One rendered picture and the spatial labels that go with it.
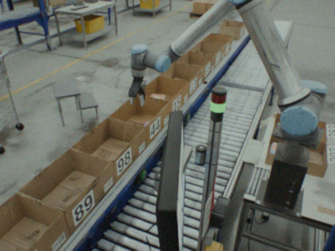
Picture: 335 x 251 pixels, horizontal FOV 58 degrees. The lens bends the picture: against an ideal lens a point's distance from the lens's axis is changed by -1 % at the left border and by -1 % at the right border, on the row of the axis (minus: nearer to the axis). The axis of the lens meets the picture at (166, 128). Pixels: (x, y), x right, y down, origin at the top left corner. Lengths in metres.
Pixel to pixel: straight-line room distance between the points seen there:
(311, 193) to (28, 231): 1.61
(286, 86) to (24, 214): 1.39
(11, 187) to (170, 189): 2.72
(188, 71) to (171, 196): 2.32
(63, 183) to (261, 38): 1.29
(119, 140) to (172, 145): 1.23
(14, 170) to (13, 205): 1.95
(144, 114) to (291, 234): 1.57
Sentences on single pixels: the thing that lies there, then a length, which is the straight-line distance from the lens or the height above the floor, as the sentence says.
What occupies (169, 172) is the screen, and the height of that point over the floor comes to 1.55.
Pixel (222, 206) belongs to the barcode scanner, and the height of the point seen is 1.09.
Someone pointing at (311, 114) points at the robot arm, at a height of 1.46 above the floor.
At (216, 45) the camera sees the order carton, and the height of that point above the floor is 1.02.
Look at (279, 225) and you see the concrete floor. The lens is 2.88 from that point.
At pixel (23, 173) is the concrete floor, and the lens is 3.49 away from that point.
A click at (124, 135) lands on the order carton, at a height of 0.94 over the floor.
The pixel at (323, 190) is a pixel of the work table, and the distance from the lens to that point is 2.15.
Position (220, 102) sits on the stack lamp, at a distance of 1.00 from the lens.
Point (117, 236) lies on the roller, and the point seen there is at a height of 0.75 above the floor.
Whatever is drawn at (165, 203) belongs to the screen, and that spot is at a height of 1.55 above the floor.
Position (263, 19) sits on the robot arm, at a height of 1.80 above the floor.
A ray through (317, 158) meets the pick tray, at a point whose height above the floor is 0.76.
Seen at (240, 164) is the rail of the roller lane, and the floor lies 0.74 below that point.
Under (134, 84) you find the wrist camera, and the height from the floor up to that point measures 1.37.
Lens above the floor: 2.08
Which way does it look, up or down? 32 degrees down
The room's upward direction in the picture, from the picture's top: straight up
